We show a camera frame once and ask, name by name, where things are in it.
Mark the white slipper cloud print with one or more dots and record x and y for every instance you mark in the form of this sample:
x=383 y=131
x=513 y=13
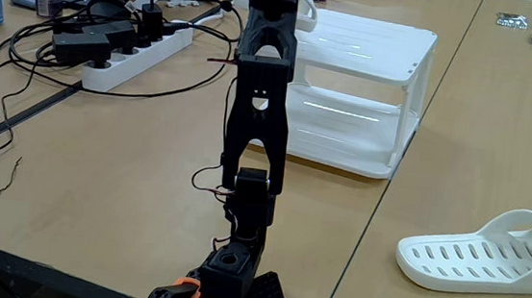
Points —
x=428 y=279

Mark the black wall plug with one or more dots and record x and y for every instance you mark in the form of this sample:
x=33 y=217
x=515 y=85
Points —
x=152 y=18

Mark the white slipper poodle print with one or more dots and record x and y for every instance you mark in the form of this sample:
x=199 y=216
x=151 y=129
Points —
x=309 y=17

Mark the black adapter green light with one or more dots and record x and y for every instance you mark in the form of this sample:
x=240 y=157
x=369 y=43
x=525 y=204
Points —
x=117 y=32

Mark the thin dark twig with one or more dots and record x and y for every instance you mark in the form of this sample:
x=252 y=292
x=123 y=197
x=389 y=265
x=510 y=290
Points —
x=13 y=174

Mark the black plug-in adapter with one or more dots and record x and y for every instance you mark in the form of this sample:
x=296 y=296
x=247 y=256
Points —
x=79 y=46

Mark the silver foil wrapper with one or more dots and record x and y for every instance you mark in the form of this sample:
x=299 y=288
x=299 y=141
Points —
x=511 y=21

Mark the white two-tier shoe rack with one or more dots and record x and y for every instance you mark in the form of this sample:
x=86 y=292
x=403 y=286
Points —
x=352 y=41

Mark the white power strip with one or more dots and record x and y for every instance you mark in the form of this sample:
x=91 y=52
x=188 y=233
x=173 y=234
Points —
x=108 y=75

